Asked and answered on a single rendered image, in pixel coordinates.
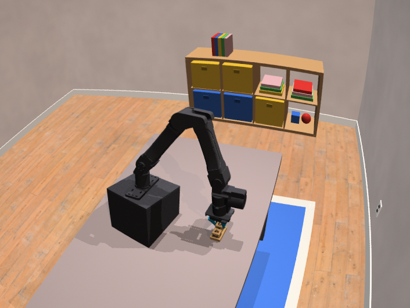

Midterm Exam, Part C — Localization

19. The tan wooden number cube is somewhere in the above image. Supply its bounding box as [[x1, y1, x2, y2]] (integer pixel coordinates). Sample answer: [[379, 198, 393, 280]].
[[215, 222, 224, 232], [212, 228, 222, 239]]

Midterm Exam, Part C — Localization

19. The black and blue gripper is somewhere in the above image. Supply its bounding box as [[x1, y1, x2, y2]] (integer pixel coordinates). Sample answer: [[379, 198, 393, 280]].
[[205, 203, 235, 229]]

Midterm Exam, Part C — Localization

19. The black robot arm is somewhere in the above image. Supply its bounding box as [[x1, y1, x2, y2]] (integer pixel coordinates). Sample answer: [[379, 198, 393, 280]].
[[125, 107, 247, 213]]

